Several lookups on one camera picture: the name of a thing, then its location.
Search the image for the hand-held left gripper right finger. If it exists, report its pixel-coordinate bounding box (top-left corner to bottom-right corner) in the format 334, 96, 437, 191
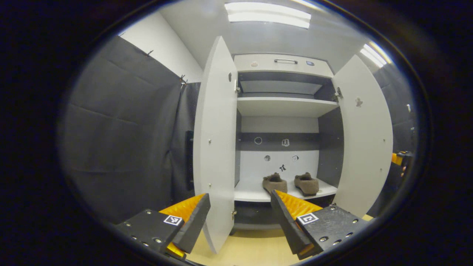
270, 190, 368, 260

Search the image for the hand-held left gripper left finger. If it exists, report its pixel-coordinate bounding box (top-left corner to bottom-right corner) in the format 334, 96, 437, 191
115, 193, 211, 259

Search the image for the white shoe cabinet door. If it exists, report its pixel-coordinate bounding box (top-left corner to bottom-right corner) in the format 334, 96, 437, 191
332, 55, 393, 218
193, 36, 239, 255

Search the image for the brown fuzzy shoe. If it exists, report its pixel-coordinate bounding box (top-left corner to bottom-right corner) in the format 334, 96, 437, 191
294, 172, 320, 197
262, 173, 288, 194

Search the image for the small ceiling light panel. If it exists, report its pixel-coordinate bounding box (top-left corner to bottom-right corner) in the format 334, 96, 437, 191
360, 41, 392, 69

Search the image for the black backdrop cloth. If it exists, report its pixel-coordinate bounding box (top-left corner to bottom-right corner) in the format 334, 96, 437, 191
59, 35, 418, 224

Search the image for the large ceiling light panel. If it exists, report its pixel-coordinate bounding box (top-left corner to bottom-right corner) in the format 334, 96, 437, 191
225, 2, 312, 29

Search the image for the black door handle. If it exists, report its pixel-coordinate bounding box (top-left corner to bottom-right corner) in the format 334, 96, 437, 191
186, 130, 194, 191

